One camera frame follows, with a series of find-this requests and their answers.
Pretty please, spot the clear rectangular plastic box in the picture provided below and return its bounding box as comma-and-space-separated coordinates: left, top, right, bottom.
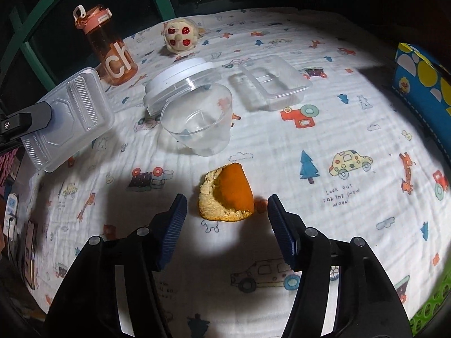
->
228, 55, 313, 112

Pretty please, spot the orange water bottle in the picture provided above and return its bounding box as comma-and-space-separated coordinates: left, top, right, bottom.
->
73, 5, 138, 86

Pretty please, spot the round clear container white lid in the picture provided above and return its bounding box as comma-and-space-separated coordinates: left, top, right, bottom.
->
143, 58, 221, 117

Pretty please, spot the small plush toy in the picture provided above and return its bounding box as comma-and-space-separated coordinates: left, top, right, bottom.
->
161, 17, 205, 54

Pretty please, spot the clear plastic cup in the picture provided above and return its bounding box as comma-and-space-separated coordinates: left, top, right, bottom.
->
161, 83, 232, 156

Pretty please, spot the green window frame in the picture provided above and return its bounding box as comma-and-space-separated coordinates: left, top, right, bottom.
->
1, 0, 176, 84

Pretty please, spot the clear plastic tray lid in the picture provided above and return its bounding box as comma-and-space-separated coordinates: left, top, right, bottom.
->
21, 68, 114, 172

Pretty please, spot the green mesh trash basket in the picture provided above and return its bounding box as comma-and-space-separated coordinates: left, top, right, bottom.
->
410, 260, 450, 337

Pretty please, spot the blue yellow tissue box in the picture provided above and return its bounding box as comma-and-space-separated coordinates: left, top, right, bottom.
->
391, 43, 451, 159

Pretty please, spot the printed white cloth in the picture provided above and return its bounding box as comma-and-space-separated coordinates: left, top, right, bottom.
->
15, 9, 450, 337

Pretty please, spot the orange peel piece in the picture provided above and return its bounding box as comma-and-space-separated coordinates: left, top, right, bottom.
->
198, 163, 255, 222

